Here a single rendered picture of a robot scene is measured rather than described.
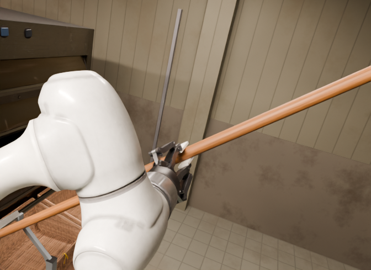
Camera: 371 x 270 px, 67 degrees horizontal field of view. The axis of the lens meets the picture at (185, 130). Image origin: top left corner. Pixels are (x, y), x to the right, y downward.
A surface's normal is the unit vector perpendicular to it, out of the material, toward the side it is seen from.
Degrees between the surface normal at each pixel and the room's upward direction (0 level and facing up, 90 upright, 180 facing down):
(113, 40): 90
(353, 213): 90
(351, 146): 90
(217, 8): 90
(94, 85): 42
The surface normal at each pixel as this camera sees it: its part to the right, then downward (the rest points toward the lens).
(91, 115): 0.37, -0.01
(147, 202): 0.87, -0.26
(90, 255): -0.23, 0.18
